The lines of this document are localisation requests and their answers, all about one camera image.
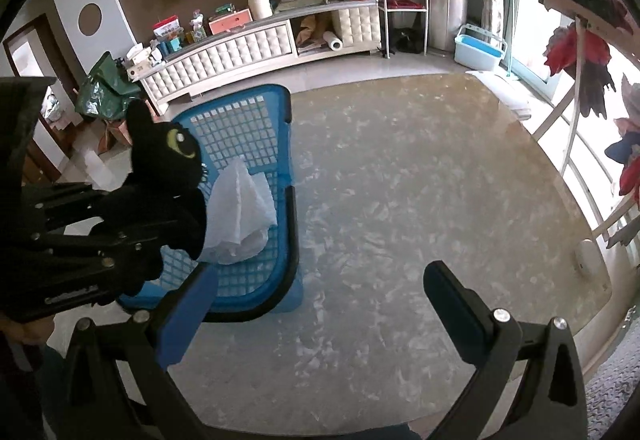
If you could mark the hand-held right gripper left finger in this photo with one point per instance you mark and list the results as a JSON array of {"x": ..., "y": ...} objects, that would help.
[{"x": 185, "y": 315}]

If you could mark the blue plastic basket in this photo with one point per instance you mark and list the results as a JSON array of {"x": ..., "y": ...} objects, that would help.
[{"x": 240, "y": 130}]

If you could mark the white tufted TV cabinet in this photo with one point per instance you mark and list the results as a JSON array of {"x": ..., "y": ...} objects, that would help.
[{"x": 240, "y": 50}]

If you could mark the brown round wall panel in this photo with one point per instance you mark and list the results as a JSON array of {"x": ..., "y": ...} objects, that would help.
[{"x": 90, "y": 18}]

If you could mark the red and blue garment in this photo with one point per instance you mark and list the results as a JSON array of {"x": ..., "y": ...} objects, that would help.
[{"x": 627, "y": 155}]

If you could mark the brown paper bag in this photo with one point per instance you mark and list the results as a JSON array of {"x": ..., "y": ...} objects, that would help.
[{"x": 310, "y": 32}]

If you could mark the small white object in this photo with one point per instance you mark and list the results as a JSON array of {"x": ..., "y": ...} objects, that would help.
[{"x": 586, "y": 257}]

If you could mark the cardboard box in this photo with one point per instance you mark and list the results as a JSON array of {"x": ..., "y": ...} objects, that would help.
[{"x": 112, "y": 137}]

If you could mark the black plush toy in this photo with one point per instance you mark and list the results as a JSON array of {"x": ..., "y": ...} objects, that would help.
[{"x": 160, "y": 145}]

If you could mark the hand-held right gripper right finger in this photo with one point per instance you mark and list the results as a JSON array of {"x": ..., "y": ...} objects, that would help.
[{"x": 450, "y": 305}]

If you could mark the grey patterned cushion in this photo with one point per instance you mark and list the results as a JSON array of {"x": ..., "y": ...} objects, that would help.
[{"x": 610, "y": 395}]

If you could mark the white clothes drying rack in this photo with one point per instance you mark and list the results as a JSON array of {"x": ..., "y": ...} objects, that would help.
[{"x": 580, "y": 70}]

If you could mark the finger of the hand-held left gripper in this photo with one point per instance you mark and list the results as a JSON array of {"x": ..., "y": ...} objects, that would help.
[
  {"x": 75, "y": 270},
  {"x": 60, "y": 190}
]

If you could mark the red and white packet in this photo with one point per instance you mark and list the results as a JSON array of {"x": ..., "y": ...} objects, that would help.
[{"x": 167, "y": 27}]

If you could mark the white cloth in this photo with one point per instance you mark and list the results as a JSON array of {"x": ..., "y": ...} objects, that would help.
[{"x": 240, "y": 205}]

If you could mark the person's blue trousers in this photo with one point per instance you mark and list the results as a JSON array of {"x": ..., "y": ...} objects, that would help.
[{"x": 380, "y": 434}]

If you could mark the black bag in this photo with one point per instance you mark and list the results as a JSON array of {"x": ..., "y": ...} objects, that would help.
[{"x": 407, "y": 41}]

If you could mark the pink box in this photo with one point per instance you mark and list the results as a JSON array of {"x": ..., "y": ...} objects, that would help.
[{"x": 230, "y": 22}]

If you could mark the blue mop bucket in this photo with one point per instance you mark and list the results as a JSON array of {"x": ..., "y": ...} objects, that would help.
[{"x": 477, "y": 47}]

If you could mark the green plastic bag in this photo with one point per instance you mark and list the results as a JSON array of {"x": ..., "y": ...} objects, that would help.
[{"x": 102, "y": 85}]

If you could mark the white plastic jug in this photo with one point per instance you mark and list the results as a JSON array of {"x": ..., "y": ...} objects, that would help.
[{"x": 260, "y": 7}]

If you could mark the paper towel roll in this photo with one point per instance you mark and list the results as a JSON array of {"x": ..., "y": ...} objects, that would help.
[{"x": 332, "y": 41}]

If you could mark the person's left hand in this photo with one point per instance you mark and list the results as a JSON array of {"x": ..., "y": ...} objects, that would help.
[{"x": 27, "y": 330}]

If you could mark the brown wooden door frame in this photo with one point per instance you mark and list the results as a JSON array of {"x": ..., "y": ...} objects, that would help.
[{"x": 57, "y": 70}]

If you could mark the white metal shelf rack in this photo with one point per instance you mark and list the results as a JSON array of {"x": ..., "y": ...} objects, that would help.
[{"x": 384, "y": 20}]

